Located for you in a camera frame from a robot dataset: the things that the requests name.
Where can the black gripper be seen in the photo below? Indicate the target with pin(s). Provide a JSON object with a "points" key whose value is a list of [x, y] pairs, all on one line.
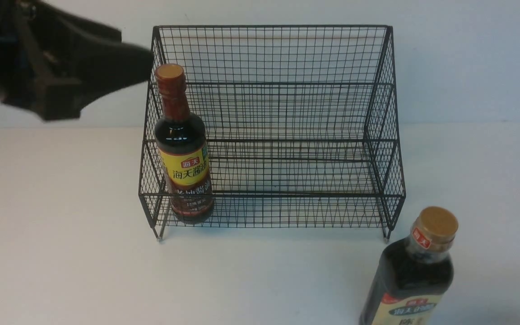
{"points": [[54, 63]]}

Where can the soy sauce bottle red cap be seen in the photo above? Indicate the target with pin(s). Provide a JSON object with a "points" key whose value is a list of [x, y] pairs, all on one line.
{"points": [[181, 140]]}

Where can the vinegar bottle gold cap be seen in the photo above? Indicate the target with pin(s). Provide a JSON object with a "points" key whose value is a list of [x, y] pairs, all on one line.
{"points": [[413, 273]]}

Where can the black wire mesh rack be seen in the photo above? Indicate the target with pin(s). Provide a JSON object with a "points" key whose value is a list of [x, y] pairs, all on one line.
{"points": [[302, 121]]}

